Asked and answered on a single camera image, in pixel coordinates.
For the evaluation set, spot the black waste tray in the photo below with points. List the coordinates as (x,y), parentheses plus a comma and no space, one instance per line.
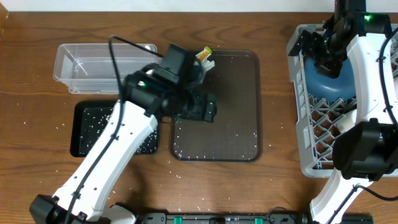
(88,124)

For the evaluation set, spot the yellow green snack wrapper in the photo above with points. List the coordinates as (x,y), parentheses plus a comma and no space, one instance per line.
(204,54)

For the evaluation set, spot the cream paper cup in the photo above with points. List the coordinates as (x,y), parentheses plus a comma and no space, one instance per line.
(347,121)

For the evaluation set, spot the grey plastic dishwasher rack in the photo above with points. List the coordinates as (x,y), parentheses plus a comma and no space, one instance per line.
(308,124)

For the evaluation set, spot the silver foil wrapper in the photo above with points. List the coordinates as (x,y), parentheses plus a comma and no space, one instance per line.
(207,65)

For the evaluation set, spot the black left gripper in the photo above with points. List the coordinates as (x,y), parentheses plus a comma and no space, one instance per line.
(200,111)

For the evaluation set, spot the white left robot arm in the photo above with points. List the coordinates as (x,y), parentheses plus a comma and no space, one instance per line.
(145,97)

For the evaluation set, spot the clear plastic bin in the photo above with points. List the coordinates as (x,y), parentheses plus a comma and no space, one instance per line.
(88,68)

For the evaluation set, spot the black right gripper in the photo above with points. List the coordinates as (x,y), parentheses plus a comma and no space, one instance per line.
(331,69)

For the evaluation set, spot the dark brown serving tray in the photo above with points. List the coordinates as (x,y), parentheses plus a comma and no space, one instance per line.
(235,135)

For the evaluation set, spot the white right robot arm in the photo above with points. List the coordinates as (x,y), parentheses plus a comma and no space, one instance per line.
(367,151)

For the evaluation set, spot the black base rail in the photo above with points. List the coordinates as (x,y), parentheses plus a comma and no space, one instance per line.
(277,218)

